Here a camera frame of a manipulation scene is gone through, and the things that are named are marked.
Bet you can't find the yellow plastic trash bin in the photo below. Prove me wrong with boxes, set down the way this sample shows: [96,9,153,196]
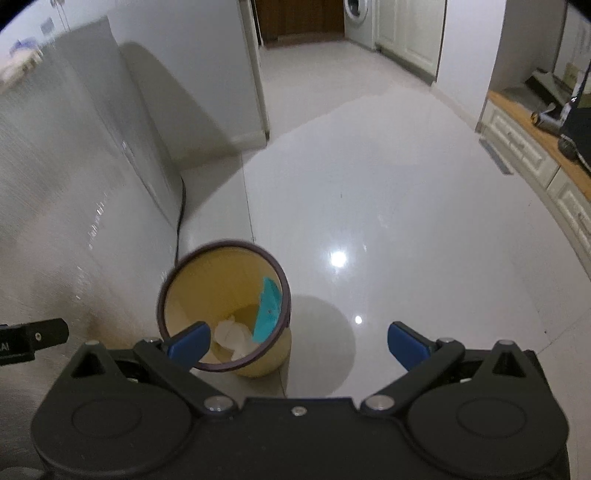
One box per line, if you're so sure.
[156,240,291,378]

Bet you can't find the white washing machine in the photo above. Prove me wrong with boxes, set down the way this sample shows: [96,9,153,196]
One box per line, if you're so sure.
[344,0,377,50]

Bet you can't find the brown wooden door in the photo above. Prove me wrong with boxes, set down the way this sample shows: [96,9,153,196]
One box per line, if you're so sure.
[253,0,345,45]

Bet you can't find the white low drawer cabinet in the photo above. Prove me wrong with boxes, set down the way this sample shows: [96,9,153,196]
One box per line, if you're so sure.
[480,91,590,258]

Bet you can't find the white plastic bag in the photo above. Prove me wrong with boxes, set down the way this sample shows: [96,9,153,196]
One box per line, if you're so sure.
[213,316,259,363]

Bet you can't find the teal plastic bag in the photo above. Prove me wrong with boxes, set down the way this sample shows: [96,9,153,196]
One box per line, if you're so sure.
[252,277,283,343]

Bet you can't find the white kitchen cabinets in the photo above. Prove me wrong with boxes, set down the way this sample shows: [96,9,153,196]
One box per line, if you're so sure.
[376,0,447,79]

